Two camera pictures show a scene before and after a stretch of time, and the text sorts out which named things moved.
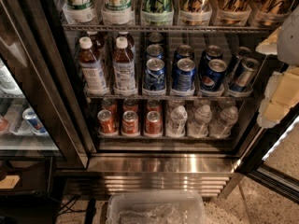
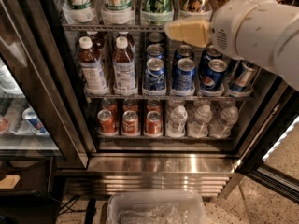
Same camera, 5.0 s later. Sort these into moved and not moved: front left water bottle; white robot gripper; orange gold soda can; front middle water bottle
Moved: white robot gripper
Not moved: orange gold soda can; front left water bottle; front middle water bottle
